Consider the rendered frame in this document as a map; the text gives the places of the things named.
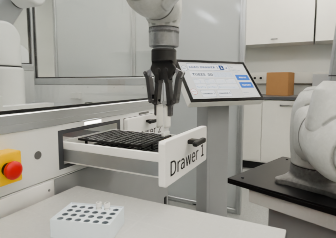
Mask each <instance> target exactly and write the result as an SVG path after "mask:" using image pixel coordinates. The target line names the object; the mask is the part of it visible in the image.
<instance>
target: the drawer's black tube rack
mask: <svg viewBox="0 0 336 238"><path fill-rule="evenodd" d="M160 136H162V134H157V133H146V132H135V131H124V130H111V131H106V132H102V133H98V134H94V135H89V136H85V137H81V138H78V140H80V141H85V144H87V143H88V141H89V142H96V143H94V144H92V145H100V146H108V147H117V148H125V149H133V150H141V151H149V152H157V153H158V152H159V142H156V143H153V144H150V145H148V146H145V147H142V148H140V147H136V145H137V144H140V143H142V142H145V141H148V140H151V139H154V138H157V137H160Z"/></svg>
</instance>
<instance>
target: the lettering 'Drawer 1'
mask: <svg viewBox="0 0 336 238"><path fill-rule="evenodd" d="M201 147H202V155H201V157H202V156H203V144H202V145H201ZM193 154H194V156H193ZM193 154H192V162H194V161H195V160H194V161H193V158H194V157H195V156H196V155H195V152H193ZM182 160H184V162H182V164H183V163H184V165H183V168H184V167H185V159H184V158H182ZM182 160H179V161H178V162H177V172H178V171H179V162H180V161H182ZM188 160H189V164H190V162H191V155H190V158H189V155H188V159H187V157H186V166H188ZM173 162H174V163H175V171H174V173H173V174H172V163H173ZM182 164H181V169H183V168H182ZM175 172H176V161H175V160H173V161H171V162H170V176H172V175H174V174H175Z"/></svg>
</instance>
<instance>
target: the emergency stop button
mask: <svg viewBox="0 0 336 238"><path fill-rule="evenodd" d="M22 171H23V167H22V164H21V163H20V162H17V161H11V162H9V163H8V164H7V165H6V166H5V168H4V171H3V173H4V176H5V177H6V178H7V179H9V180H15V179H17V178H18V177H19V176H20V175H21V174H22Z"/></svg>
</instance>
